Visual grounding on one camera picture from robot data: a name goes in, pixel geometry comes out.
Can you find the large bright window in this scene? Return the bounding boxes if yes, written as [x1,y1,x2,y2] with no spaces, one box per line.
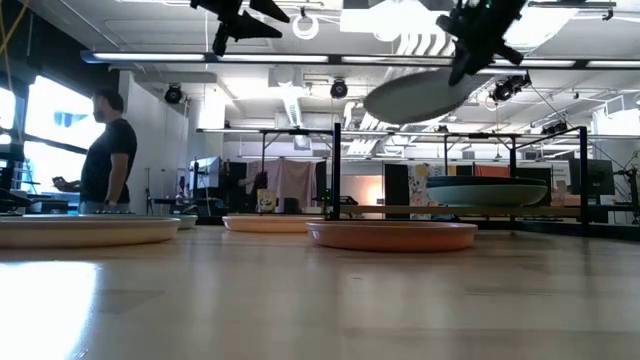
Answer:
[0,74,114,214]

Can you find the black ceiling camera cluster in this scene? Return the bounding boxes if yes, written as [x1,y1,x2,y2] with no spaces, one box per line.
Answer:
[488,73,532,104]

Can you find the black dish rack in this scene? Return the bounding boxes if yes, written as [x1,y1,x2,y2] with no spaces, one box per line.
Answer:
[327,122,591,236]

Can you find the white cable coil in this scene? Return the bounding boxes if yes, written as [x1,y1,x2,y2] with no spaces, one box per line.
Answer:
[292,12,320,41]

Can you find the colourful floral poster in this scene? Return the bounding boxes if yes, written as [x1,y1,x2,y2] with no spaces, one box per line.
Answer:
[408,163,446,221]

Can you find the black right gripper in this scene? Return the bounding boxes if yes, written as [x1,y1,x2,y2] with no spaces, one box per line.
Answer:
[437,0,526,87]

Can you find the pale grey-green plate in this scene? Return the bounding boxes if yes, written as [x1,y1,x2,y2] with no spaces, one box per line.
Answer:
[362,67,494,126]

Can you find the peach plate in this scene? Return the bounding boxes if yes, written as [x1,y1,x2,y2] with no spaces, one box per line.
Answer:
[222,214,326,234]

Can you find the white plate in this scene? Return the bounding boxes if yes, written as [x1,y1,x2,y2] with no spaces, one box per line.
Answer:
[169,213,199,231]

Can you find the black ceiling track lamp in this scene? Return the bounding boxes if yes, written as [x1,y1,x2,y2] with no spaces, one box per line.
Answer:
[540,119,570,136]

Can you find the black background monitor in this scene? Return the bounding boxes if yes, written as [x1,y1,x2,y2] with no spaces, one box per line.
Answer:
[568,158,616,197]

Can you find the yellow patterned bag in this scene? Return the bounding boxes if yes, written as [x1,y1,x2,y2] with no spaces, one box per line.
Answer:
[256,188,278,214]

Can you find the long linear ceiling light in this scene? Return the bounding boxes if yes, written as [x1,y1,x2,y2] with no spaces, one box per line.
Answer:
[79,49,640,70]

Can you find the black metal workbench frame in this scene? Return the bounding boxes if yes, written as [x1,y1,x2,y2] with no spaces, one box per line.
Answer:
[196,127,335,216]

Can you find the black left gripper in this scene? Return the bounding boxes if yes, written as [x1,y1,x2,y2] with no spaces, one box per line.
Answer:
[189,0,291,57]

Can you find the black cabinet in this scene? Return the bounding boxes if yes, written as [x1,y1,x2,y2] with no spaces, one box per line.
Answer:
[218,160,249,214]

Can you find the black overhead rail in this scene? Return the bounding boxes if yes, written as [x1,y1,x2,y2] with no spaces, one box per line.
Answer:
[527,0,617,22]

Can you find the black aluminium rig frame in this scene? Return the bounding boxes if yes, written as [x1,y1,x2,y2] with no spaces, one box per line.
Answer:
[197,214,640,242]

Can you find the terracotta plate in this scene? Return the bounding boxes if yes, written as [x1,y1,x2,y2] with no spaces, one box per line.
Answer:
[305,221,479,253]

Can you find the white ribbed duct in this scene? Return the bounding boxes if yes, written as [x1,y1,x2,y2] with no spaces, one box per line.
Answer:
[279,84,307,129]

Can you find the dark navy plate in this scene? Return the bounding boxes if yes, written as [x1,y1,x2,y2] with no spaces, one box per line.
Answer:
[426,175,549,190]

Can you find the bluish background screen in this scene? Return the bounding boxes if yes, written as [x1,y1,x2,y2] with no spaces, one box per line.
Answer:
[189,155,221,190]

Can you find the beige plate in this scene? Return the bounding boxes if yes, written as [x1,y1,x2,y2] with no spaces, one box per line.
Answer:
[0,214,181,250]

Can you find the black upright panel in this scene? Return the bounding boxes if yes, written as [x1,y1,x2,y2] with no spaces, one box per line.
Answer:
[383,163,410,220]

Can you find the black tripod stand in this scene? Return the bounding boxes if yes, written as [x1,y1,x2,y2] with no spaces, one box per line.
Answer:
[613,149,640,226]

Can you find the person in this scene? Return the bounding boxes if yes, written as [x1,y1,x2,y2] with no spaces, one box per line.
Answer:
[52,88,139,215]

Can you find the beige curtain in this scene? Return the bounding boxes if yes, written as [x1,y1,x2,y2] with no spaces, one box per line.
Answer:
[247,159,319,214]

